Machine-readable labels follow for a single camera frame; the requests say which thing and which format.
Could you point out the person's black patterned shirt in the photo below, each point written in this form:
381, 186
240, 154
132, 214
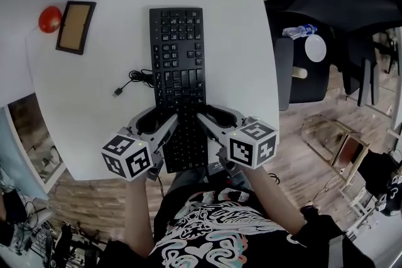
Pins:
220, 235

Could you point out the person's left forearm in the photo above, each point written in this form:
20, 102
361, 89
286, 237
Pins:
138, 216

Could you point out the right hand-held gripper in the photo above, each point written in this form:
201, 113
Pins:
251, 147

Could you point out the dark framed cork board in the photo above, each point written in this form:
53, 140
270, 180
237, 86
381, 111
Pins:
75, 27

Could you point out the person's right forearm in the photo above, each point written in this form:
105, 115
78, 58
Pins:
273, 201

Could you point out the light blue table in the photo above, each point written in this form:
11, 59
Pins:
15, 147

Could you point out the red ball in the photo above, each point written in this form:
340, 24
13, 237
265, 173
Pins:
49, 19

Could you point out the white round lid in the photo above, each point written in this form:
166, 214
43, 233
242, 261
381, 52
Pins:
315, 48

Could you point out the clear plastic water bottle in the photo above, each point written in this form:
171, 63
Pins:
298, 30

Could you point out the small beige object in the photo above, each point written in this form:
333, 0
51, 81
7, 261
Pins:
300, 72

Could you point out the wooden chair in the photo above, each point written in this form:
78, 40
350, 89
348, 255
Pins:
348, 150

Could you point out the black keyboard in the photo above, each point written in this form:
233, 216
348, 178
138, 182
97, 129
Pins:
179, 66

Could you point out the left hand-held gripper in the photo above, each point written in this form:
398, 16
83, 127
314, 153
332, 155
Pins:
125, 160

